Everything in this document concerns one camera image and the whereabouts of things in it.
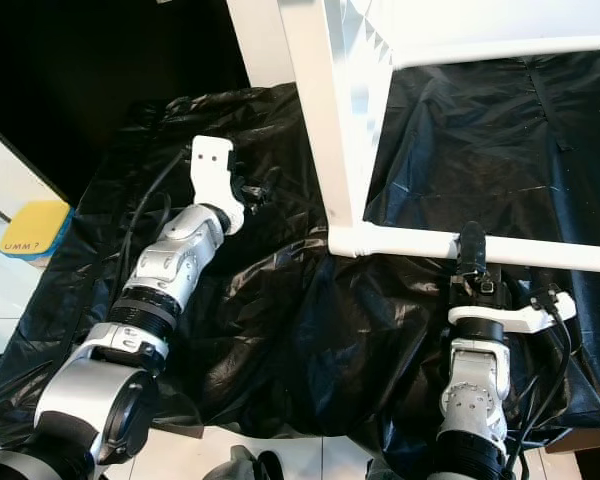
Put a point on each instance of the grey robot leg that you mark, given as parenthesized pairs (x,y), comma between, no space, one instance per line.
(382,470)
(240,466)

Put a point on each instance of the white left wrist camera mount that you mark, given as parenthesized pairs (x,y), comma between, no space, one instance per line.
(212,165)

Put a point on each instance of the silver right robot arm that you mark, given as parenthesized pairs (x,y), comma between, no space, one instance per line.
(475,400)

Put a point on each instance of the black plastic table cover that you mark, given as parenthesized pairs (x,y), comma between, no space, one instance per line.
(300,330)

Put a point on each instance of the brown wooden table rail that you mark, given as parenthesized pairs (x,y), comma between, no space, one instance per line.
(585,442)

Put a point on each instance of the grey robot left leg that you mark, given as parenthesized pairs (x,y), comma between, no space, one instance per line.
(240,466)

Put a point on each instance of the white plastic table top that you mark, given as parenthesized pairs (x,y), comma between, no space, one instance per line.
(340,120)

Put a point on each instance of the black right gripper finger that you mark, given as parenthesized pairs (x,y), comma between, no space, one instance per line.
(473,248)

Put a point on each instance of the grey robot right leg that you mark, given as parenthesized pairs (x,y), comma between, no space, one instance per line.
(382,470)

